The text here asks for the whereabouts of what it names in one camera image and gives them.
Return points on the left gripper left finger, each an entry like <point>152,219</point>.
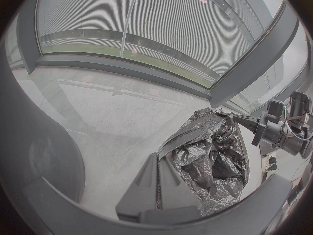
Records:
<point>144,192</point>

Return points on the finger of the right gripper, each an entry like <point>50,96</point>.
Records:
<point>250,125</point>

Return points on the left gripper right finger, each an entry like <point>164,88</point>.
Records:
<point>181,199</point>

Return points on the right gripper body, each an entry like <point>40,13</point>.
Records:
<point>273,133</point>

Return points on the black plastic bag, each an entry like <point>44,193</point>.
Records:
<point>195,160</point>

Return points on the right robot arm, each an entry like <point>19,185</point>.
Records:
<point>299,104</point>

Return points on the white perforated basket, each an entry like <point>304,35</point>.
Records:
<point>265,165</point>

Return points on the window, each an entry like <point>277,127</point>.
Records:
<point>122,66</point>

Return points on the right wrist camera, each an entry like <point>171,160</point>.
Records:
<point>275,109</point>

